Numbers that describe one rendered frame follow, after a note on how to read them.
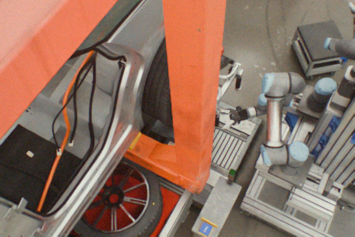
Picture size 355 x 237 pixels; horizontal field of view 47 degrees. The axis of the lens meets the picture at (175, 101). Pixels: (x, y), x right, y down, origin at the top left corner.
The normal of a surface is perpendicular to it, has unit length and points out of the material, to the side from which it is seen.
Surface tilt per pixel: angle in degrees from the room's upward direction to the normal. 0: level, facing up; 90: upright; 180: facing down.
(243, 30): 0
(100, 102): 6
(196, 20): 90
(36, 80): 90
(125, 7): 66
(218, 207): 0
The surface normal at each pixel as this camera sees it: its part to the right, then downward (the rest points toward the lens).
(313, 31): -0.04, -0.51
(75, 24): 0.87, 0.40
